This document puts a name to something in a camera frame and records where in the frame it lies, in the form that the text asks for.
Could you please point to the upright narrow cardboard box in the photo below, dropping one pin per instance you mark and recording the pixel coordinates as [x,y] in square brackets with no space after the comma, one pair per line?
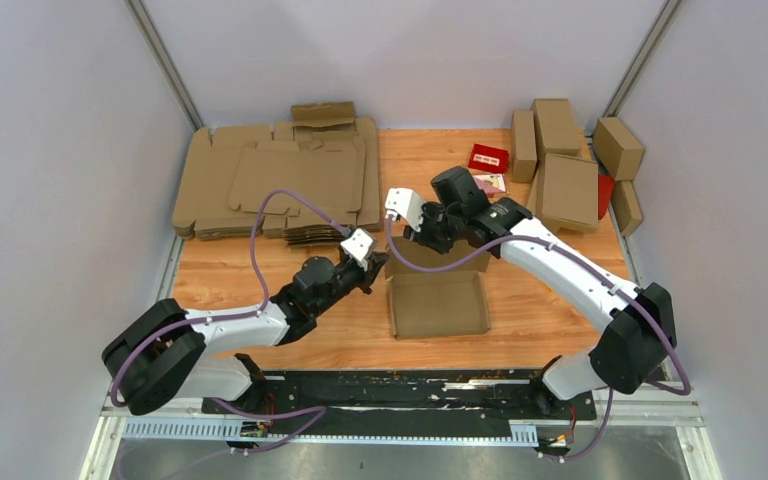
[524,156]

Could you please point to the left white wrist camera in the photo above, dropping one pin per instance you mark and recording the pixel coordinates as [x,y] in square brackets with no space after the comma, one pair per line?
[360,245]

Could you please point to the aluminium frame rail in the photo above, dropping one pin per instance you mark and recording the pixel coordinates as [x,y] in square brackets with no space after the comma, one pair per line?
[587,427]

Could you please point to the low right cardboard box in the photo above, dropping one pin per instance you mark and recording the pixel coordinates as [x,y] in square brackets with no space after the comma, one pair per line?
[626,207]

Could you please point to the red card box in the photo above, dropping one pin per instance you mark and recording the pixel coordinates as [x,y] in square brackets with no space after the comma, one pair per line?
[488,159]

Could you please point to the corner aluminium post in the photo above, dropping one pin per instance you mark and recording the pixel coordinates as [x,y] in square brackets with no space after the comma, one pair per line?
[655,34]
[153,39]

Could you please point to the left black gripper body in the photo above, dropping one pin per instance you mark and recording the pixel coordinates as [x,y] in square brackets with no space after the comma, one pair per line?
[347,279]

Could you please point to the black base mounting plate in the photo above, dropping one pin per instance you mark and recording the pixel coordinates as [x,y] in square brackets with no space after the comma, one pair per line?
[395,403]

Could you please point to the left corner aluminium post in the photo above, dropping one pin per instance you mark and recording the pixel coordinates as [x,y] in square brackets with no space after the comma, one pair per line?
[153,39]

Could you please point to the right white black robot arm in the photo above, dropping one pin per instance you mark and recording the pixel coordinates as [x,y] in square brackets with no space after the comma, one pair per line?
[636,324]

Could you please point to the front flat cardboard box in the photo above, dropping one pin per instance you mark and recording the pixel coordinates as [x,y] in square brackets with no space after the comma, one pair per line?
[564,193]

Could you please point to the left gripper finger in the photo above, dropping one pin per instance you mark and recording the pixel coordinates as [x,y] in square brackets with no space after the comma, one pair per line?
[366,283]
[376,262]

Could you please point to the rear leaning cardboard box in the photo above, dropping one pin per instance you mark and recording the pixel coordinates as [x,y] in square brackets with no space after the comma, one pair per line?
[556,130]

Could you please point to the red object behind boxes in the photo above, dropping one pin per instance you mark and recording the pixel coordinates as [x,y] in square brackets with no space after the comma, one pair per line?
[605,191]

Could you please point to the right corner aluminium post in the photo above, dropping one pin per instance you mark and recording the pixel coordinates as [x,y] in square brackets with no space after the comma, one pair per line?
[655,34]

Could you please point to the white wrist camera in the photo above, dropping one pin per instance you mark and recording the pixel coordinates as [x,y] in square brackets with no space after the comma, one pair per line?
[407,206]
[360,245]

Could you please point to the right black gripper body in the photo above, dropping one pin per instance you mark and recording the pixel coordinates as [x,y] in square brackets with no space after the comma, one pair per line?
[439,229]

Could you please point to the stack of flat cardboard sheets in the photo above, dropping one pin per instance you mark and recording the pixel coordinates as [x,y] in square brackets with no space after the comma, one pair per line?
[239,179]

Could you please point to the small folded cardboard pieces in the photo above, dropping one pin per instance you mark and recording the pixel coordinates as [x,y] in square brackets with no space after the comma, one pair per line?
[320,117]

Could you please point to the pink tangram puzzle card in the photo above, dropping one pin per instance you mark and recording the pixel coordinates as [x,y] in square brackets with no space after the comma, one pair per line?
[492,185]

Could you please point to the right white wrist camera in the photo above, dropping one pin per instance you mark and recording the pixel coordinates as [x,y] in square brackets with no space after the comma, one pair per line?
[407,206]

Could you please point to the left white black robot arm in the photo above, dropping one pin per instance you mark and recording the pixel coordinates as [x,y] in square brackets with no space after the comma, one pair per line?
[170,352]

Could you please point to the far right cardboard box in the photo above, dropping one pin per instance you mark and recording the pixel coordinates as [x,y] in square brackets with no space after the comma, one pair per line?
[617,148]

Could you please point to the brown cardboard box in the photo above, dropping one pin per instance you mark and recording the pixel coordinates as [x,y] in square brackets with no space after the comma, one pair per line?
[431,305]

